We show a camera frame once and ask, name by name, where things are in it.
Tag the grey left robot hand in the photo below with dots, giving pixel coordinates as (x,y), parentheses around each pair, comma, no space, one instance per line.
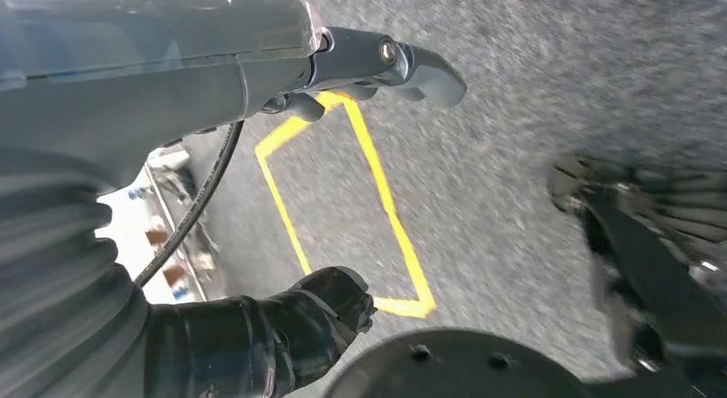
(142,71)

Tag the yellow tape square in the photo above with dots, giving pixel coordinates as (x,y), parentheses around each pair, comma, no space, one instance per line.
(385,196)

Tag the black robot left foot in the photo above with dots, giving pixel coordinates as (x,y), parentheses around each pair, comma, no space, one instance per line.
(642,270)

